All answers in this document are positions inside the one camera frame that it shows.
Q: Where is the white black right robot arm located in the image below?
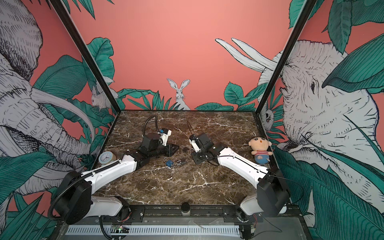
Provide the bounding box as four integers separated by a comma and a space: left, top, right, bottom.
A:
189, 133, 290, 217

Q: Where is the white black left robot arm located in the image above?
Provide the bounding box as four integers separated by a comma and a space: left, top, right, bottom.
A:
48, 133, 180, 225

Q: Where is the blue padlock with keys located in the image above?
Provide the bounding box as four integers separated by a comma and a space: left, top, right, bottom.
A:
166, 160, 187, 168

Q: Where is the small teal alarm clock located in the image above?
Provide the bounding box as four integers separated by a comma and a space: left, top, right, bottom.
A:
98, 151, 117, 165

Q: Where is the plush doll striped shirt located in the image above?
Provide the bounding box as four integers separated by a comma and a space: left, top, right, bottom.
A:
249, 137, 273, 164

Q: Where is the white ventilated strip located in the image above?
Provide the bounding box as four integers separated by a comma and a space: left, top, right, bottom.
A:
66, 225, 240, 237

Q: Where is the green circuit board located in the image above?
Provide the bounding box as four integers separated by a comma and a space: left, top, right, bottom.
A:
111, 225, 130, 235

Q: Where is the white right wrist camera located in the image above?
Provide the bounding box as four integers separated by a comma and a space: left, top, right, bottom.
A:
189, 135, 201, 153

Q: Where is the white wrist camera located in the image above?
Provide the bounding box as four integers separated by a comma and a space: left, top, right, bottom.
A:
159, 128, 172, 146
189, 135, 201, 153

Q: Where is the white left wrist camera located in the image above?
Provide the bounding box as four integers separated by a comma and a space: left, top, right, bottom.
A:
159, 128, 172, 146

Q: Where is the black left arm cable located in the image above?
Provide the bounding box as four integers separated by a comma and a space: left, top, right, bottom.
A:
142, 115, 160, 137

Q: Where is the black knob on rail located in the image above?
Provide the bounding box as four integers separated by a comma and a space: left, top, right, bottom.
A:
181, 202, 191, 216

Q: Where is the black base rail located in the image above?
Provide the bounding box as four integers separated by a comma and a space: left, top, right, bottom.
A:
103, 205, 255, 224

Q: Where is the black left corner frame post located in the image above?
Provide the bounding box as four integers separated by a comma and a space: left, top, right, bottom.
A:
50, 0, 121, 114

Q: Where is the black corner frame post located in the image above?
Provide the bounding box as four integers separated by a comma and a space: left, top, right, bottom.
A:
50, 0, 121, 114
256, 0, 317, 115

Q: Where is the black right corner frame post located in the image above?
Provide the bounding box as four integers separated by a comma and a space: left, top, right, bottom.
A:
256, 0, 317, 115

